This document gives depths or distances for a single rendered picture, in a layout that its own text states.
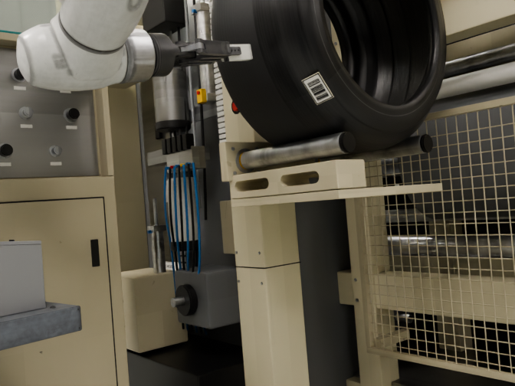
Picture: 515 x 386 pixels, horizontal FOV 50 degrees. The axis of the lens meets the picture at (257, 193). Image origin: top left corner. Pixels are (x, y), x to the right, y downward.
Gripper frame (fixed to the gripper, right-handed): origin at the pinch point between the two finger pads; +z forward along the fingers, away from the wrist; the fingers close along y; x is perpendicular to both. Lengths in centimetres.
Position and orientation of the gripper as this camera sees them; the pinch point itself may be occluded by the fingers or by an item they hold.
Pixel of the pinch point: (236, 52)
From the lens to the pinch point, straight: 111.6
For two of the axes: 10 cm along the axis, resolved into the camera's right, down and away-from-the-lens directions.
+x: 1.8, 9.8, 0.7
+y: -6.3, 0.6, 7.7
